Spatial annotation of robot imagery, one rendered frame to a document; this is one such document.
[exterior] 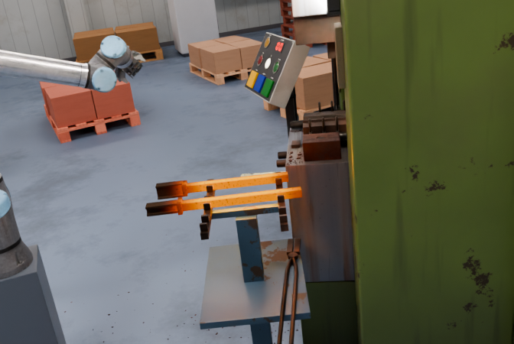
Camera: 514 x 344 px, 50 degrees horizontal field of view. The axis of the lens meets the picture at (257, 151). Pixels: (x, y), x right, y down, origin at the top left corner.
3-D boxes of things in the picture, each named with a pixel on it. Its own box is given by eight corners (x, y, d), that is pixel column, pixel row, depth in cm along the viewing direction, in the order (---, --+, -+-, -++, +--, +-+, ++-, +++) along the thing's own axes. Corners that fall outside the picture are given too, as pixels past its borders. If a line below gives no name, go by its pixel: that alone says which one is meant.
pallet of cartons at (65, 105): (142, 126, 551) (134, 83, 535) (47, 146, 524) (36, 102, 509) (125, 99, 664) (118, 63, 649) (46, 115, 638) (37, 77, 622)
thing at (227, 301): (200, 329, 148) (199, 323, 148) (209, 251, 186) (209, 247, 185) (310, 318, 148) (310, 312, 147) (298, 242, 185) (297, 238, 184)
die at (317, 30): (295, 45, 176) (293, 15, 173) (297, 35, 195) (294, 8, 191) (430, 33, 171) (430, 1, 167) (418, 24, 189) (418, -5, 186)
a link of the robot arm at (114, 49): (92, 48, 207) (110, 28, 208) (102, 57, 220) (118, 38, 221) (112, 63, 207) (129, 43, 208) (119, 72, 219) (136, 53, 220)
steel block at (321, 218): (297, 283, 192) (284, 166, 176) (299, 228, 227) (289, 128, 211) (463, 277, 185) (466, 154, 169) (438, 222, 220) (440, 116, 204)
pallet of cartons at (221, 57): (273, 75, 700) (270, 43, 686) (209, 86, 677) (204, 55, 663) (245, 60, 803) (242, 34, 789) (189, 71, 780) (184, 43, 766)
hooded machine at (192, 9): (212, 46, 956) (200, -35, 909) (222, 50, 901) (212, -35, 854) (174, 53, 935) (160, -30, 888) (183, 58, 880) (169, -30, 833)
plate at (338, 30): (338, 89, 153) (334, 27, 147) (336, 81, 162) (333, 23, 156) (346, 88, 153) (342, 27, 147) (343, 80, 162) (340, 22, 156)
